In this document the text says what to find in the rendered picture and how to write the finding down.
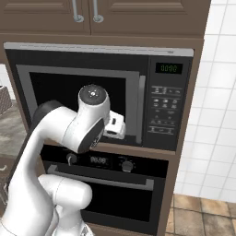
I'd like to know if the black oven knob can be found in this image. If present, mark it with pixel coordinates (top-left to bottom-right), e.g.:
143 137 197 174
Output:
121 159 135 173
65 152 78 166

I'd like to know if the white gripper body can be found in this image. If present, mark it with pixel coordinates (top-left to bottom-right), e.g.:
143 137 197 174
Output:
103 122 127 140

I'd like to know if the brown cupboard door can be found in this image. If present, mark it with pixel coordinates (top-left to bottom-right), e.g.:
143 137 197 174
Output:
0 0 92 36
89 0 212 37

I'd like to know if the black microwave oven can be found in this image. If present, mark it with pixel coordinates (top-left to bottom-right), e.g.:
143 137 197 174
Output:
3 41 195 152

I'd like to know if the black microwave door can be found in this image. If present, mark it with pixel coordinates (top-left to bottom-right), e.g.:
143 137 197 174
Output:
6 50 150 148

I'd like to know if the black built-in oven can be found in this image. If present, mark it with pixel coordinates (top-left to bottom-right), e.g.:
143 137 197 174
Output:
40 144 170 236

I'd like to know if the grey oven door handle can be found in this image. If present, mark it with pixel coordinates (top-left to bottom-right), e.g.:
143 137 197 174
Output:
46 164 155 192

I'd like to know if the silver cupboard handle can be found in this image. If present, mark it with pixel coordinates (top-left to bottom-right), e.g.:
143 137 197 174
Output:
71 0 85 23
91 0 105 24

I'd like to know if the brown tall cabinet frame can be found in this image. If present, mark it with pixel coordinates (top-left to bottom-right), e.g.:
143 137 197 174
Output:
0 29 206 236

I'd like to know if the black oven door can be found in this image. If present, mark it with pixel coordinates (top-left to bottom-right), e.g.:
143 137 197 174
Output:
42 160 167 236

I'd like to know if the grey microwave door handle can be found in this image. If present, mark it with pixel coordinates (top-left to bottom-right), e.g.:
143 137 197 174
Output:
136 75 148 146

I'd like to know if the grey patterned box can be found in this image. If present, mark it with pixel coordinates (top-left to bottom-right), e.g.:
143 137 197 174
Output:
0 85 13 115

